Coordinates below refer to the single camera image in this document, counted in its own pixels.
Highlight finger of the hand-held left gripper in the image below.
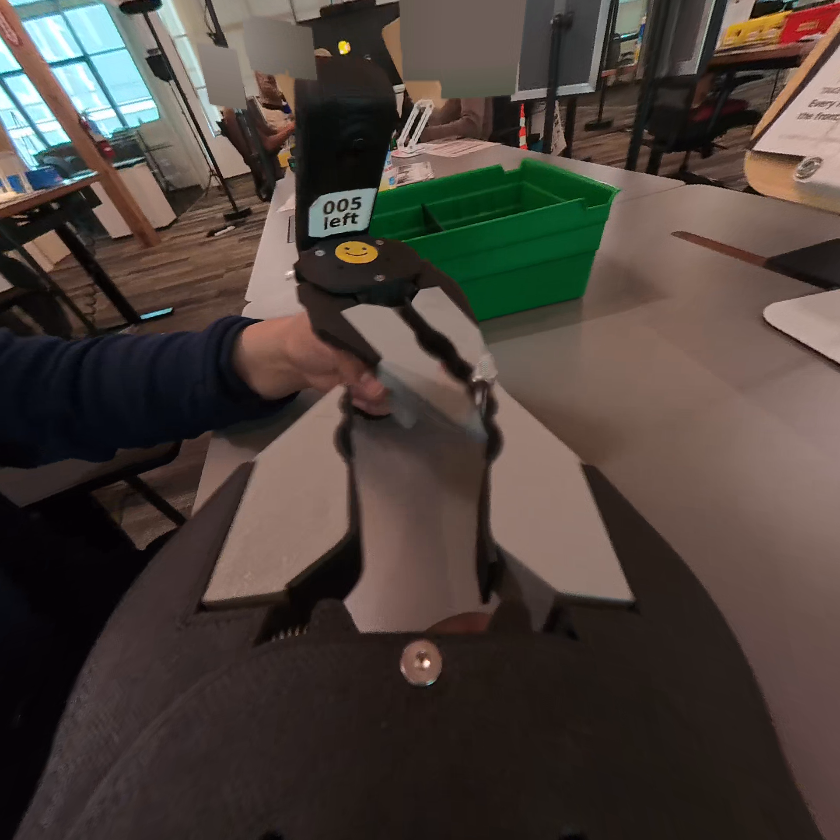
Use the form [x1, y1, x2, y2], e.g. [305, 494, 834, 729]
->
[340, 304, 492, 441]
[402, 285, 496, 383]

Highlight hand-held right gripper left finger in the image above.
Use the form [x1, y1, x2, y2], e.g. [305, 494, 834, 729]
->
[199, 387, 365, 608]

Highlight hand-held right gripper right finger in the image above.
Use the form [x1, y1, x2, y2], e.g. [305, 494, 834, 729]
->
[474, 382, 636, 632]

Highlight green plastic bin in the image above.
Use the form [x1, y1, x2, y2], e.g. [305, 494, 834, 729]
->
[371, 159, 621, 322]

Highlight person's left forearm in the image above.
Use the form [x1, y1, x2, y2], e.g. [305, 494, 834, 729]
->
[0, 315, 263, 468]

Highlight person's left hand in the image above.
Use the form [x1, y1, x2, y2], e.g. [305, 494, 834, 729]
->
[241, 310, 393, 417]

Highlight small white folding stand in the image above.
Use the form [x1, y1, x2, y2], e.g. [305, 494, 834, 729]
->
[394, 98, 435, 156]

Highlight white paper sheets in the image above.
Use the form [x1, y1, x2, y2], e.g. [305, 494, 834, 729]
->
[430, 138, 501, 158]

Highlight black light stand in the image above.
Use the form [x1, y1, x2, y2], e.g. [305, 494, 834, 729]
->
[120, 0, 252, 222]

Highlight person's black office chair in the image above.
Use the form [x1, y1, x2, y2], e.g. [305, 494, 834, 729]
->
[0, 440, 188, 529]

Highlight red fire extinguisher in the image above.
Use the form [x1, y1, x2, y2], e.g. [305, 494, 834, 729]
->
[77, 112, 116, 161]

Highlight grey panel board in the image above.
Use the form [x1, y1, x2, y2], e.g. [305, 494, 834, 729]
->
[512, 0, 613, 101]

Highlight large paned window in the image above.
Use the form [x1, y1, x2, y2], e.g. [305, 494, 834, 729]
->
[0, 0, 161, 168]

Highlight person's dark clothed body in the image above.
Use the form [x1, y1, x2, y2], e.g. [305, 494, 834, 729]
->
[0, 489, 191, 840]

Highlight wooden standing desk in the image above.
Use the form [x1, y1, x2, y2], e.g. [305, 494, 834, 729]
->
[0, 172, 175, 329]

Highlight black red office chair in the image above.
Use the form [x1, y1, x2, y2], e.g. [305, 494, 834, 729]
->
[646, 72, 762, 185]

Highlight instruction sheet board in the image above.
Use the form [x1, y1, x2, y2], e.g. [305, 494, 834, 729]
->
[745, 13, 840, 214]

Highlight yellow plastic bin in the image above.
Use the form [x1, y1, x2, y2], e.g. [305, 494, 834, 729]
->
[718, 12, 791, 48]

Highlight red plastic bin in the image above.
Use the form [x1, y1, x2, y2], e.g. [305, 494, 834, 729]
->
[777, 3, 840, 43]

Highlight wooden post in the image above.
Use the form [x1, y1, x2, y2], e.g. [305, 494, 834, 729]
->
[0, 0, 161, 249]

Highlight black table cable hatch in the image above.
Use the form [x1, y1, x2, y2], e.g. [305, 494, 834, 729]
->
[764, 239, 840, 290]

